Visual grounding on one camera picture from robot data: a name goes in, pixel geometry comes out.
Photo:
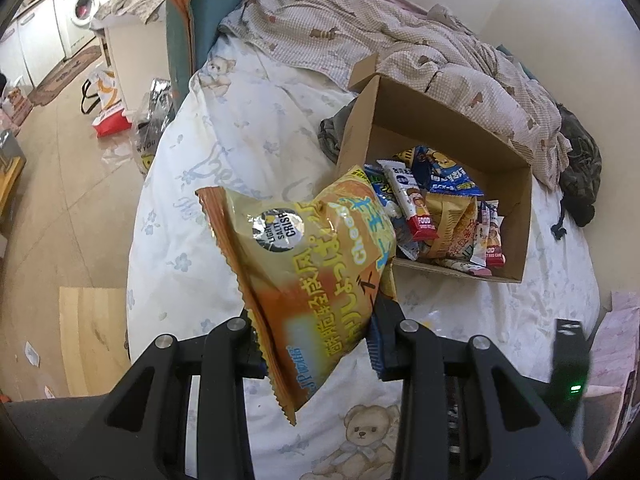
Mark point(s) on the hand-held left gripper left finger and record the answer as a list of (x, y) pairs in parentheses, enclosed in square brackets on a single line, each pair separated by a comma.
[(235, 345)]

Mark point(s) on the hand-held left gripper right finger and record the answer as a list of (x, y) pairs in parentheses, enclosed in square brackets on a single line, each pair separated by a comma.
[(385, 350)]

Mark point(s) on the yellow orange chips bag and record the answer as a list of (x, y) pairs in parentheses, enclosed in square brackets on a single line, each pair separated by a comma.
[(300, 270)]

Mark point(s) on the pink bear print snack packet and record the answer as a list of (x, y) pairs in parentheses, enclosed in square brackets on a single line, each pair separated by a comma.
[(465, 266)]

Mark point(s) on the orange snack packet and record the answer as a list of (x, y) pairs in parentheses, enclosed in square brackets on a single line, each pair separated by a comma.
[(452, 225)]

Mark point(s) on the white red rice cake packet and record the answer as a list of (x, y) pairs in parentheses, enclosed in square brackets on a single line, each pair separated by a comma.
[(412, 200), (487, 240)]

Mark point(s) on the blue cartoon snack packet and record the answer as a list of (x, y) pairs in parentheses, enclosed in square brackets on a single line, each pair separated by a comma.
[(445, 170)]

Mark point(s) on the cardboard box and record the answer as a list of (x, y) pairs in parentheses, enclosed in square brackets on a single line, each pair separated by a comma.
[(445, 125)]

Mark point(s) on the pink bedding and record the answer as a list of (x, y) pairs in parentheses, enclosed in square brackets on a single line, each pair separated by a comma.
[(620, 340)]

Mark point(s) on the wooden board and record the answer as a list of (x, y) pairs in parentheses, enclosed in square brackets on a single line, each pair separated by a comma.
[(95, 330)]

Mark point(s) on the camouflage cloth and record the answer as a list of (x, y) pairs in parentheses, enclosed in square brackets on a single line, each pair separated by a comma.
[(580, 160)]

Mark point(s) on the grey green cloth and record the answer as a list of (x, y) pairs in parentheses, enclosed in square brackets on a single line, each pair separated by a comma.
[(335, 132)]

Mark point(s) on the silver plastic bag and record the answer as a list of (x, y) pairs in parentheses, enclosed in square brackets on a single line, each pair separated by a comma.
[(155, 110)]

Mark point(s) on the red bag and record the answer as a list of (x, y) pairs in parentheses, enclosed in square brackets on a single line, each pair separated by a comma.
[(111, 122)]

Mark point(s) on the white shopping bag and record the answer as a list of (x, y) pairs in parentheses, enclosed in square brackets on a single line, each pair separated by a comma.
[(100, 92)]

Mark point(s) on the white low cabinet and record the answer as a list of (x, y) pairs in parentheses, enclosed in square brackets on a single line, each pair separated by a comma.
[(130, 50)]

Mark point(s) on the checked bear print blanket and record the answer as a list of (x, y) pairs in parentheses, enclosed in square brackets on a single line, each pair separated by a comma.
[(375, 35)]

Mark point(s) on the brown patterned rug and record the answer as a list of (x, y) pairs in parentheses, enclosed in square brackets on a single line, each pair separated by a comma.
[(65, 75)]

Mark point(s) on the teal cushion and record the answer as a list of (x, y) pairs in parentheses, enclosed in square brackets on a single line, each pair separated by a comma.
[(210, 20)]

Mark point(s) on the white kitchen cabinets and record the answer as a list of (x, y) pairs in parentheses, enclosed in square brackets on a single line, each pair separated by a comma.
[(35, 45)]

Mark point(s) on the white washing machine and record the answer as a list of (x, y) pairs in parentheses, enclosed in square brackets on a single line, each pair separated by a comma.
[(82, 7)]

